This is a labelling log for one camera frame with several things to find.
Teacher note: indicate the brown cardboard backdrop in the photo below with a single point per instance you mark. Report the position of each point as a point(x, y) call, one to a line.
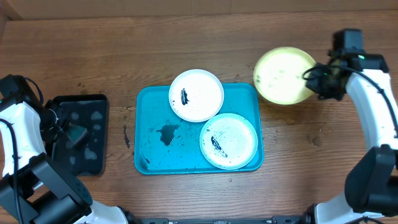
point(77, 9)

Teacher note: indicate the yellow-green plate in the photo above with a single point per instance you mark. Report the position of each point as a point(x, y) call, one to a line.
point(278, 75)

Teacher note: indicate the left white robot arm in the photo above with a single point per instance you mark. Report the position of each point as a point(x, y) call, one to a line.
point(34, 189)

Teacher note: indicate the white plate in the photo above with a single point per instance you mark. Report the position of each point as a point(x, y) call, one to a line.
point(196, 95)

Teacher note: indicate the dark green sponge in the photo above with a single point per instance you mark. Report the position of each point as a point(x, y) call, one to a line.
point(76, 133)

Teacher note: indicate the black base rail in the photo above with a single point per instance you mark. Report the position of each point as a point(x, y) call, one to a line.
point(278, 219)

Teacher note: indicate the black water tray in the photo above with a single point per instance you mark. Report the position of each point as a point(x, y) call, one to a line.
point(86, 158)

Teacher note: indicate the light blue plate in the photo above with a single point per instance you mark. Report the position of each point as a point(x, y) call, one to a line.
point(228, 141)

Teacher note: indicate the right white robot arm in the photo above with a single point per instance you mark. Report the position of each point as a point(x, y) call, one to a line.
point(370, 191)

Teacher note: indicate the blue plastic tray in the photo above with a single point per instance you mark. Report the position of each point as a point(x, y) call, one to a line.
point(166, 144)

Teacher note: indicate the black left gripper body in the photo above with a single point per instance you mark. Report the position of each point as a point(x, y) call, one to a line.
point(53, 124)

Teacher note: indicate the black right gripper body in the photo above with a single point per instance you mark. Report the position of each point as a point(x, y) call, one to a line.
point(323, 83)

